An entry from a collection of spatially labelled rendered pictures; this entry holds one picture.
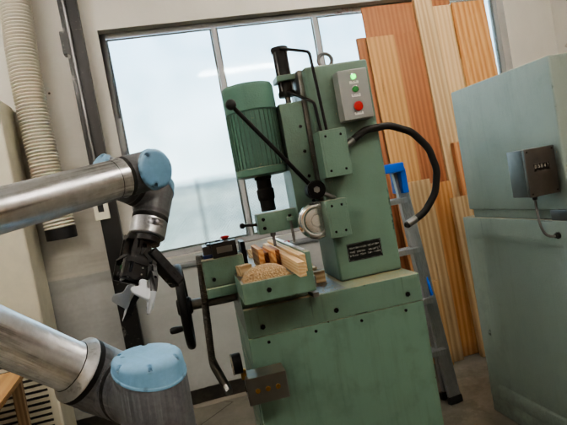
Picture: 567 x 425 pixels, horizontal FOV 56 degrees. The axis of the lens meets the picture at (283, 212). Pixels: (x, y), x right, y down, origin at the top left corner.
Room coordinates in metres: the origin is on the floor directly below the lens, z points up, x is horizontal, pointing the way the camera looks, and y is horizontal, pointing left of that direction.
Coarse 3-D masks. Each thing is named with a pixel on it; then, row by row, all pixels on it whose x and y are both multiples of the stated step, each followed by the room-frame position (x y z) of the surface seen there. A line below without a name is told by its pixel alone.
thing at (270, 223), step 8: (288, 208) 1.85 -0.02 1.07; (256, 216) 1.81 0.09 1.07; (264, 216) 1.82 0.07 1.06; (272, 216) 1.82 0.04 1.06; (280, 216) 1.83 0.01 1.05; (288, 216) 1.83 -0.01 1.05; (264, 224) 1.82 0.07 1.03; (272, 224) 1.82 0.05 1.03; (280, 224) 1.83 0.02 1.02; (288, 224) 1.83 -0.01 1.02; (296, 224) 1.83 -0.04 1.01; (264, 232) 1.82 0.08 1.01; (272, 232) 1.82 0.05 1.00
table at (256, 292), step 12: (252, 264) 1.86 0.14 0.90; (288, 276) 1.52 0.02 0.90; (312, 276) 1.53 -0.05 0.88; (216, 288) 1.69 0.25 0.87; (228, 288) 1.70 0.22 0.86; (240, 288) 1.53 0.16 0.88; (252, 288) 1.50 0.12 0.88; (264, 288) 1.50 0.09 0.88; (276, 288) 1.51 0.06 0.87; (288, 288) 1.52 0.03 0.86; (300, 288) 1.52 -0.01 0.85; (312, 288) 1.53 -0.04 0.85; (252, 300) 1.50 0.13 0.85; (264, 300) 1.50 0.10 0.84
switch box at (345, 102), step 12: (348, 72) 1.74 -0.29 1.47; (360, 72) 1.75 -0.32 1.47; (336, 84) 1.76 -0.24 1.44; (348, 84) 1.74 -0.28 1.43; (360, 84) 1.75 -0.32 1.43; (336, 96) 1.78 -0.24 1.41; (348, 96) 1.74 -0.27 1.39; (360, 96) 1.74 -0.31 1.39; (348, 108) 1.74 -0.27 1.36; (372, 108) 1.75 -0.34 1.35; (348, 120) 1.74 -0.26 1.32
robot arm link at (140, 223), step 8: (136, 216) 1.32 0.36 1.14; (144, 216) 1.32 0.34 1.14; (152, 216) 1.32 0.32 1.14; (136, 224) 1.31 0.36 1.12; (144, 224) 1.31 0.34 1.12; (152, 224) 1.31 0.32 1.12; (160, 224) 1.33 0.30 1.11; (128, 232) 1.33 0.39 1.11; (136, 232) 1.32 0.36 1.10; (144, 232) 1.31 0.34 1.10; (152, 232) 1.31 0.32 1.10; (160, 232) 1.32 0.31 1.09; (160, 240) 1.36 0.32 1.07
